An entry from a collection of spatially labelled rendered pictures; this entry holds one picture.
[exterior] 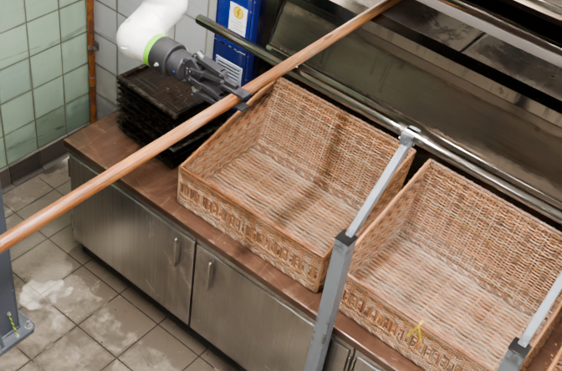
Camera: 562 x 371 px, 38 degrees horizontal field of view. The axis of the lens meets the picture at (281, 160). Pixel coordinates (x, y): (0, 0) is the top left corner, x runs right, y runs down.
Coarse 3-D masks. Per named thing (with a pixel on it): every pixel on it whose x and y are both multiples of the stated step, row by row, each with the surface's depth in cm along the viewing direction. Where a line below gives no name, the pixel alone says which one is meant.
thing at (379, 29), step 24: (312, 0) 249; (336, 0) 246; (384, 24) 238; (408, 48) 235; (432, 48) 231; (456, 72) 228; (480, 72) 225; (504, 96) 222; (528, 96) 218; (552, 120) 216
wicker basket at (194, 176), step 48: (288, 96) 268; (240, 144) 271; (336, 144) 263; (384, 144) 253; (192, 192) 260; (240, 192) 262; (288, 192) 265; (336, 192) 267; (384, 192) 242; (240, 240) 246; (288, 240) 231
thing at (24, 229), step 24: (384, 0) 243; (360, 24) 234; (312, 48) 218; (192, 120) 188; (168, 144) 183; (120, 168) 173; (72, 192) 166; (96, 192) 170; (48, 216) 161; (0, 240) 154
